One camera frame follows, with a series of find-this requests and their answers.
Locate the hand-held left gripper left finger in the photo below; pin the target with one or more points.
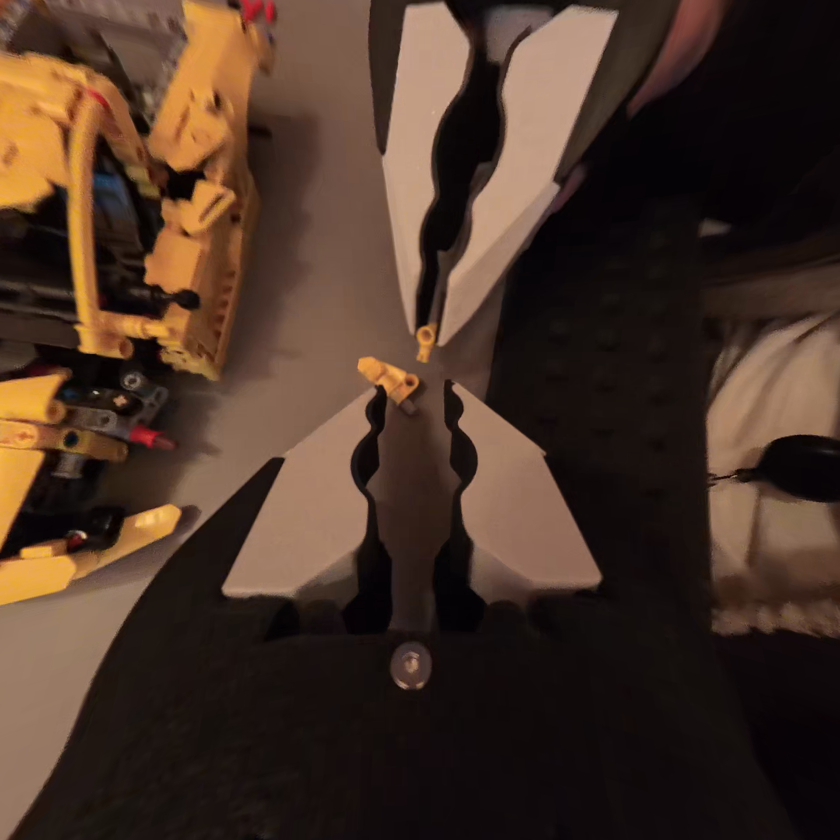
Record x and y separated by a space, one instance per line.
302 525

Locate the small yellow toy piece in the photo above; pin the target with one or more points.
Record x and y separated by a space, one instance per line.
425 340

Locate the yellow angled toy piece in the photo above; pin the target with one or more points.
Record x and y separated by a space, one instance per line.
387 377

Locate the yellow toy brick car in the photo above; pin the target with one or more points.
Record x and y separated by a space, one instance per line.
197 131

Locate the grey desk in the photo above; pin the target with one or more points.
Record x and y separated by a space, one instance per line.
328 229

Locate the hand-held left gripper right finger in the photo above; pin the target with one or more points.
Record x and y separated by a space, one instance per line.
525 525

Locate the person's right hand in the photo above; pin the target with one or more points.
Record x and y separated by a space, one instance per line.
682 39

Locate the white shirt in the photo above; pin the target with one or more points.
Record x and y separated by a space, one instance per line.
754 394

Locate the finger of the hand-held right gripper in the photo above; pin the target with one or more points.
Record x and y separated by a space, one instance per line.
538 131
413 131

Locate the perforated panel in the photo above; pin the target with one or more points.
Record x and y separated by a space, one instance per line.
604 394

